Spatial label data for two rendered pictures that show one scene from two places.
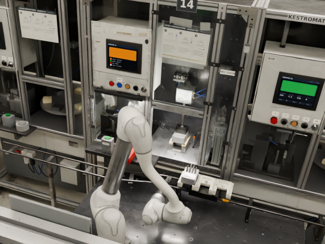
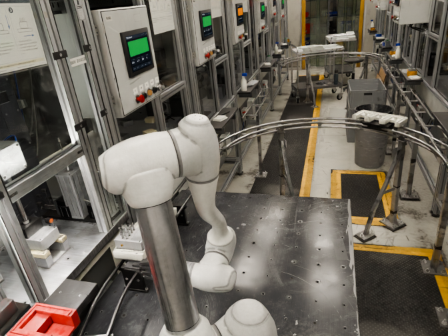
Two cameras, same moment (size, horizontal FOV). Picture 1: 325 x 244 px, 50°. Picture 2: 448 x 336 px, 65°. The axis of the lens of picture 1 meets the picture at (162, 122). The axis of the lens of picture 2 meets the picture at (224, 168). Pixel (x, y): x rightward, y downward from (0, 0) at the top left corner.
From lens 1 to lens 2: 1.89 m
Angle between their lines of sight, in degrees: 76
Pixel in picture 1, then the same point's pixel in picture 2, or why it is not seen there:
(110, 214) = (250, 309)
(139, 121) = (202, 117)
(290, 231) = not seen: hidden behind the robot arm
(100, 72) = not seen: outside the picture
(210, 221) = (188, 253)
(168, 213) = (231, 245)
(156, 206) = (216, 260)
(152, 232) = (212, 314)
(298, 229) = not seen: hidden behind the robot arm
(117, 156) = (177, 238)
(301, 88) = (140, 45)
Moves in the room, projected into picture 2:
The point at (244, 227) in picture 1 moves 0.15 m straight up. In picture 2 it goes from (197, 226) to (193, 203)
